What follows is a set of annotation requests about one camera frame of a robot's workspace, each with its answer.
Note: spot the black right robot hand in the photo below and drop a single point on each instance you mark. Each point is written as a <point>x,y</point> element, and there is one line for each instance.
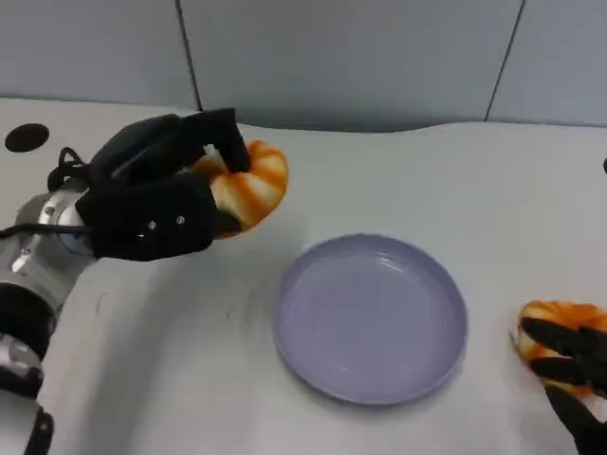
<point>585,369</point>

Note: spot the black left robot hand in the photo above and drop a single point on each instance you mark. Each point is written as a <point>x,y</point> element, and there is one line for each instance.
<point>152,208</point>

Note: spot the orange and white bread roll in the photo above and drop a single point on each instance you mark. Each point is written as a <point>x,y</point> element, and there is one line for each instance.
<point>258,189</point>
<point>555,310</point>

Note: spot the lilac plate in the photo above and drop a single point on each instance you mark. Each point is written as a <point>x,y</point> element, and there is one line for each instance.
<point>370,322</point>

